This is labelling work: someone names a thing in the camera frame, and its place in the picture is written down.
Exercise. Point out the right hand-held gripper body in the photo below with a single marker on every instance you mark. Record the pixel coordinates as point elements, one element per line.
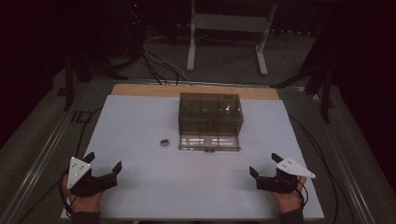
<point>281,182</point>

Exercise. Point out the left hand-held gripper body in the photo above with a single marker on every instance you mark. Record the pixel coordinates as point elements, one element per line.
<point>83,182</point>

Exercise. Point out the transparent box drawer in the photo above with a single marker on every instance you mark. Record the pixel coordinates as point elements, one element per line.
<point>209,143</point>

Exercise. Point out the smoky transparent storage box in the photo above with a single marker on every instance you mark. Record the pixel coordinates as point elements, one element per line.
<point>210,113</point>

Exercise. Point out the person's right hand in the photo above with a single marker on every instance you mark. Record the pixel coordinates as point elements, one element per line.
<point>288,200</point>

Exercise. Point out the person's left hand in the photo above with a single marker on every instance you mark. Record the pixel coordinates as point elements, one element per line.
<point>83,203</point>

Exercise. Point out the white board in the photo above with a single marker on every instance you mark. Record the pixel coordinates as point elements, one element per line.
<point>174,183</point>

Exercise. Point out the black tripod stand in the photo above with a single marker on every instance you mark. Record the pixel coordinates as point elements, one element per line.
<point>325,93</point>

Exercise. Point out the wooden board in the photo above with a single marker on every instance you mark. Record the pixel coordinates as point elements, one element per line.
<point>146,90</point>

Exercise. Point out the dark device with red light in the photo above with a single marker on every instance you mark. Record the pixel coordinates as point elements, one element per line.
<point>134,28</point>

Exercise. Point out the grey metal stand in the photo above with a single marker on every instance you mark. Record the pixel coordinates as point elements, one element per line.
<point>229,23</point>

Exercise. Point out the aluminium floor rail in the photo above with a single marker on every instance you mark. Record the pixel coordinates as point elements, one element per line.
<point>34,174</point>
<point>345,161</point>

